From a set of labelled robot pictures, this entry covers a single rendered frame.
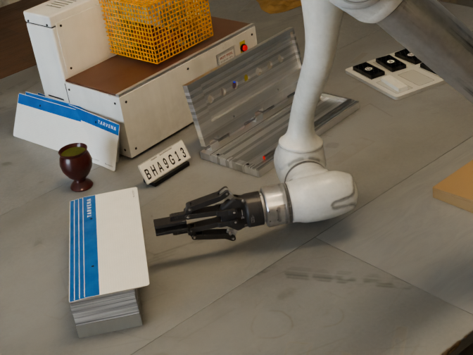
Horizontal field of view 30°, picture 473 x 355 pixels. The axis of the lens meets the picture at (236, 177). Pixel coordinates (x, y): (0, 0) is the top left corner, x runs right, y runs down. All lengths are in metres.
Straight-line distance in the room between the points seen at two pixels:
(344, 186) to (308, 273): 0.20
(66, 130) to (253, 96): 0.54
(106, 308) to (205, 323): 0.20
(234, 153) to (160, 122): 0.25
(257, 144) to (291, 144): 0.36
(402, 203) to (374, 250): 0.19
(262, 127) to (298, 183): 0.55
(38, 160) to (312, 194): 0.93
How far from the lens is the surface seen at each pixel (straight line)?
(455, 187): 2.08
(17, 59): 3.33
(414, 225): 2.01
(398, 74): 2.70
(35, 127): 2.64
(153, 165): 2.28
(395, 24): 1.61
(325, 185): 1.91
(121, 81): 2.42
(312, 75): 1.83
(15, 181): 2.46
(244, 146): 2.35
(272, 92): 2.50
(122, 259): 1.85
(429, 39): 1.63
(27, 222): 2.26
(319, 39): 1.77
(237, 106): 2.41
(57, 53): 2.49
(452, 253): 1.92
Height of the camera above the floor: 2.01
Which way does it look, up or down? 30 degrees down
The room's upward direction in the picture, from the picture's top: 9 degrees counter-clockwise
